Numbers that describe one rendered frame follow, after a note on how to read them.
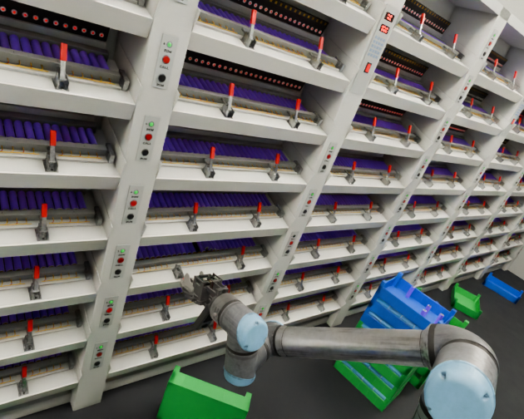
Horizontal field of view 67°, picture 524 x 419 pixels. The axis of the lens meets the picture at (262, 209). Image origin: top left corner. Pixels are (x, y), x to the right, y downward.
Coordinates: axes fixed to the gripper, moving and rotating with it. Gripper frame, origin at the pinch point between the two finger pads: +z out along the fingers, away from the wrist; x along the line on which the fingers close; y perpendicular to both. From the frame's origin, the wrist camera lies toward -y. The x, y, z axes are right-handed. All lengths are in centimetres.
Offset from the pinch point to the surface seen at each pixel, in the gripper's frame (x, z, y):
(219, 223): -11.8, 3.7, 19.1
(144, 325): 8.2, 10.0, -20.1
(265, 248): -42.4, 10.6, 4.3
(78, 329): 29.1, 13.0, -18.4
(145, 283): 12.2, 5.5, -1.3
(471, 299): -273, 1, -57
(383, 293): -92, -19, -10
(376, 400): -95, -29, -62
